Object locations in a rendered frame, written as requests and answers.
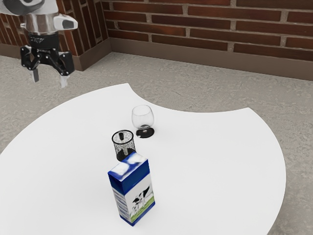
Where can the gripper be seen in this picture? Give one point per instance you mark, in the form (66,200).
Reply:
(43,41)

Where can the black marker pen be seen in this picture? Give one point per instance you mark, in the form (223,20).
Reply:
(121,144)

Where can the clear wine glass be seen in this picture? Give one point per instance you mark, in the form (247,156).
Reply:
(143,120)

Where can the black mesh pen holder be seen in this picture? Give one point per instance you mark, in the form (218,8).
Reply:
(123,146)

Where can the blue white milk carton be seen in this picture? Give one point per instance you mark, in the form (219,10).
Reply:
(133,188)

